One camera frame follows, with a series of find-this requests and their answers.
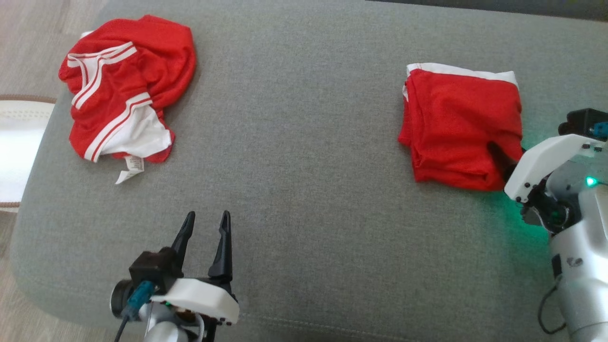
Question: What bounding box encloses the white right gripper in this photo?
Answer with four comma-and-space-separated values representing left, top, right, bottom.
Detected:
487, 134, 603, 204

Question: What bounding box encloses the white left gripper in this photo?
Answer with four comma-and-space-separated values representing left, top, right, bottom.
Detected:
163, 210, 240, 328

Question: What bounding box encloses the red basketball shorts white waistband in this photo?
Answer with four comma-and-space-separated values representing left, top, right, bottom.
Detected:
398, 62, 524, 192

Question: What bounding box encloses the red basketball jersey white trim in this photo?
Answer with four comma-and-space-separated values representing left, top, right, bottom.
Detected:
58, 14, 197, 185

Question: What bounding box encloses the grey fabric sofa seat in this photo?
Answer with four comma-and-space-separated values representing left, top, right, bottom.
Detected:
9, 0, 608, 342

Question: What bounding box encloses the white basket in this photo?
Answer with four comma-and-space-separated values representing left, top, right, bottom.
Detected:
0, 95, 57, 214

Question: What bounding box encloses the left camera cable blue plug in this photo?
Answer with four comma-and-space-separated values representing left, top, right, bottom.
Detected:
113, 280, 157, 342

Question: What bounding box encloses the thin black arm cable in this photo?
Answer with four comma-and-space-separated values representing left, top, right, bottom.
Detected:
538, 278, 567, 335

